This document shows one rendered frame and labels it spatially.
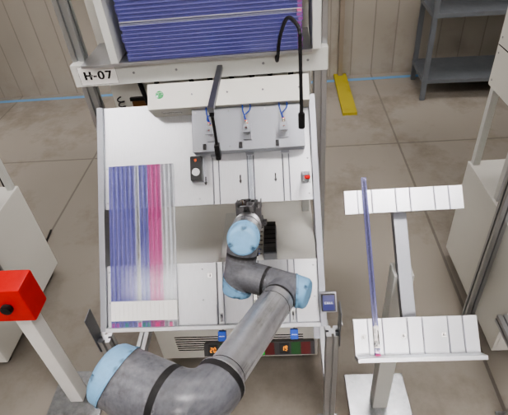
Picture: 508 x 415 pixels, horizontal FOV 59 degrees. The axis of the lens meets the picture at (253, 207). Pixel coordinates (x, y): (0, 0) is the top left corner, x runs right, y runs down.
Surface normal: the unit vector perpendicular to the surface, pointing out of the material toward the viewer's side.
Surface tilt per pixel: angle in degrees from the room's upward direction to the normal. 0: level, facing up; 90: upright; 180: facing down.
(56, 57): 90
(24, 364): 0
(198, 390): 26
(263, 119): 47
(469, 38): 90
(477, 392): 0
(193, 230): 0
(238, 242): 62
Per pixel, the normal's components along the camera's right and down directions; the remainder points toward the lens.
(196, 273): -0.07, -0.07
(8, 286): -0.08, -0.77
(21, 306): -0.03, 0.63
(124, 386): -0.26, -0.42
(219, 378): 0.40, -0.70
